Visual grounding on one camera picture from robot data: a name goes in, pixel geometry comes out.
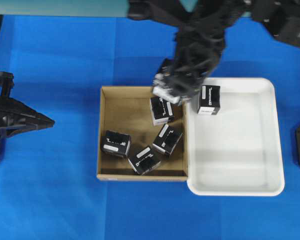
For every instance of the brown cardboard box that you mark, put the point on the brown cardboard box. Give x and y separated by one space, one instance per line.
126 110

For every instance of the blue table cloth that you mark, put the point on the blue table cloth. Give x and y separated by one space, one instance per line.
48 184

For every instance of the black white box lower front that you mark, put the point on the black white box lower front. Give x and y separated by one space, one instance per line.
144 161

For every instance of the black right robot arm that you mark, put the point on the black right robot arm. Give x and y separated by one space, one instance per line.
200 41

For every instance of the black white box in tray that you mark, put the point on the black white box in tray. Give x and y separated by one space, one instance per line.
209 102

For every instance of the black white box lower left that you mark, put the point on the black white box lower left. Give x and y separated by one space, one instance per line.
116 144

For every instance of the white plastic tray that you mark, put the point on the white plastic tray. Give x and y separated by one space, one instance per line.
236 152

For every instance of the black white box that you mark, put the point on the black white box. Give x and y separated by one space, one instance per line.
161 111
209 102
144 161
116 144
166 140
160 84

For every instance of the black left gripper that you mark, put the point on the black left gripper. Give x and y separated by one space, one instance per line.
17 118

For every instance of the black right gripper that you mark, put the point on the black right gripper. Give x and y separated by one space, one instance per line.
190 66

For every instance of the black white box upper middle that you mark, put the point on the black white box upper middle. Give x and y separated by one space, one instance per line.
161 111

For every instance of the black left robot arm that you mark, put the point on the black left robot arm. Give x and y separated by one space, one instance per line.
6 84

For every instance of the black white box right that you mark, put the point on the black white box right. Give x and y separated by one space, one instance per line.
166 140

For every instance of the black white box top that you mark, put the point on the black white box top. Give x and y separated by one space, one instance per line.
160 84

